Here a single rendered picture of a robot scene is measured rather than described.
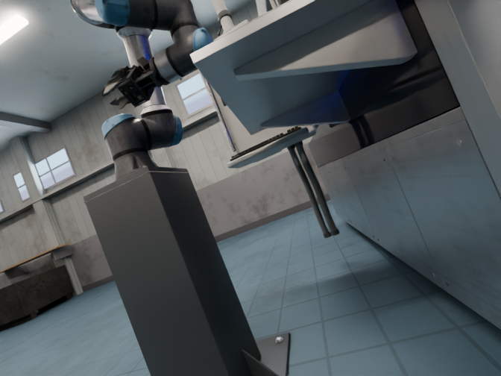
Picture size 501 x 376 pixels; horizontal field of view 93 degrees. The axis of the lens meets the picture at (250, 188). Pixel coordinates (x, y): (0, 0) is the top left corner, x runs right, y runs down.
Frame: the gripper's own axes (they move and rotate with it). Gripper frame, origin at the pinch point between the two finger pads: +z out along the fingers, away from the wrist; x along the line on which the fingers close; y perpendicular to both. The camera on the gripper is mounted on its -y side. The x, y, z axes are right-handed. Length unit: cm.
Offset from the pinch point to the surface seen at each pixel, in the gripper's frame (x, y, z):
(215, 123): 207, -329, 114
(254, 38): -2, 19, -47
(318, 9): 0, 16, -59
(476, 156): 27, 38, -77
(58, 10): -38, -330, 211
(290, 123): 44, -16, -44
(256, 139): 69, -47, -19
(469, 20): 8, 27, -78
